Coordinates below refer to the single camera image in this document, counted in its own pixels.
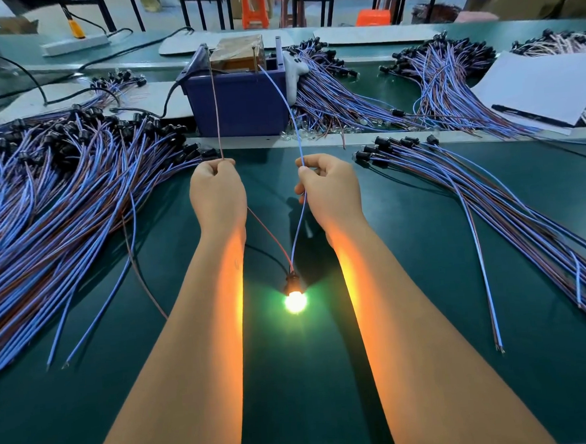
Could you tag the person's left hand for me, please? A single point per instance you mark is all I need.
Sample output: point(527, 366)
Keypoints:
point(218, 199)

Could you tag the person's right hand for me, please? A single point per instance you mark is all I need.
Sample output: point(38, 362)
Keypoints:
point(331, 197)

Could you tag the blue plastic tester box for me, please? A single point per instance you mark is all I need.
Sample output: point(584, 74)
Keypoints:
point(242, 109)

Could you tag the person's left forearm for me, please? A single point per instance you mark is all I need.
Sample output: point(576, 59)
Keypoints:
point(173, 370)

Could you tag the person's right forearm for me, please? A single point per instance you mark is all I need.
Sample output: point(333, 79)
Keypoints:
point(435, 354)

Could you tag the white power strip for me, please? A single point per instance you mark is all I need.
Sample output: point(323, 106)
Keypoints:
point(76, 44)

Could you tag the white flat mat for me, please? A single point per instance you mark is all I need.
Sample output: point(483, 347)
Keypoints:
point(379, 35)
point(232, 40)
point(147, 99)

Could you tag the brown cardboard block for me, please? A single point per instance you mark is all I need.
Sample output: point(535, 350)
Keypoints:
point(237, 54)

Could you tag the orange plastic stool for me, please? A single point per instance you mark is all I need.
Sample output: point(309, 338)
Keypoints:
point(373, 18)
point(254, 9)

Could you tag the black pen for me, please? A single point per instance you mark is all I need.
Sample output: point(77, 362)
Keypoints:
point(532, 117)

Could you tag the orange plug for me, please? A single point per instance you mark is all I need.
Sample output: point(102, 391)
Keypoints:
point(76, 28)

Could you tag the pink plastic stool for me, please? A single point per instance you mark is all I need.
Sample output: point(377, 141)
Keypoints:
point(476, 17)

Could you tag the white paper sheet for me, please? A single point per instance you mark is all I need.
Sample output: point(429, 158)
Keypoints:
point(542, 87)

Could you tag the open cardboard box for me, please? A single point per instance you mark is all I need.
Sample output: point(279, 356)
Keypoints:
point(14, 25)

